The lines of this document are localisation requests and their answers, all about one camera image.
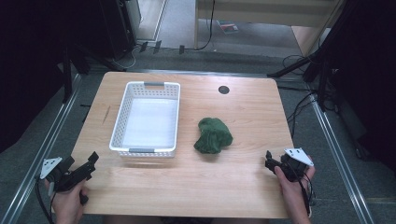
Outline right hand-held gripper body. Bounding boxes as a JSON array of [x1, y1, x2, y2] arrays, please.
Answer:
[[278, 147, 315, 183]]

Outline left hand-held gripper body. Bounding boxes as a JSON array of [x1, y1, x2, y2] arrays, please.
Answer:
[[39, 155, 82, 193]]

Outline green knitted cloth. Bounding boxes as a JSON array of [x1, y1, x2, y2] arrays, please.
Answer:
[[193, 117, 234, 155]]

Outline white plastic basket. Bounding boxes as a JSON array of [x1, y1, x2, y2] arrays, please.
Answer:
[[108, 80, 181, 159]]

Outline person's left hand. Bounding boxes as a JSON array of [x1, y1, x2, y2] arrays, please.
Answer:
[[44, 178, 91, 224]]

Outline person's right hand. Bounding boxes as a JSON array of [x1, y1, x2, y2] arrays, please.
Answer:
[[274, 155, 318, 218]]

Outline black metal stand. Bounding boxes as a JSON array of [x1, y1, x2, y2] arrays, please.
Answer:
[[60, 43, 125, 105]]

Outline black tripod stand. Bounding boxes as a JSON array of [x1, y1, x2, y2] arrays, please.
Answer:
[[266, 46, 332, 111]]

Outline black curtain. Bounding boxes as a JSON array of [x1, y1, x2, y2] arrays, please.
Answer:
[[0, 0, 104, 154], [323, 0, 396, 172]]

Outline book on floor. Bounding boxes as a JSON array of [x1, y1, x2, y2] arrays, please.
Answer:
[[217, 20, 240, 35]]

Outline black cabinet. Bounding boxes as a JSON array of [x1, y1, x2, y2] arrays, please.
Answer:
[[98, 0, 142, 61]]

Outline light wooden bench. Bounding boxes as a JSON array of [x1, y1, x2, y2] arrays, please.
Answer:
[[193, 0, 346, 58]]

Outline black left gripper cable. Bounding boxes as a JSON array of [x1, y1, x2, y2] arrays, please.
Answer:
[[34, 176, 57, 224]]

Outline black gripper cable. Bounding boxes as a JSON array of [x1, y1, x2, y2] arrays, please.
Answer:
[[34, 176, 57, 224], [288, 161, 316, 217]]

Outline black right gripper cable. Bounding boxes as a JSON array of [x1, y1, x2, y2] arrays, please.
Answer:
[[288, 161, 316, 217]]

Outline metal floor rail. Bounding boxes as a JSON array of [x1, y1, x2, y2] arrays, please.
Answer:
[[124, 68, 309, 79], [306, 90, 376, 224], [0, 73, 83, 224]]

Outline black floor cables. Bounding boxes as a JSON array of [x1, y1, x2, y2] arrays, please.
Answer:
[[281, 54, 321, 139]]

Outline white floor cable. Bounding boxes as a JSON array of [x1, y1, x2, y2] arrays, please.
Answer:
[[110, 45, 139, 70]]

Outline black hanging cable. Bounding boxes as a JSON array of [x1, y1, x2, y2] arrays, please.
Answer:
[[195, 0, 217, 51]]

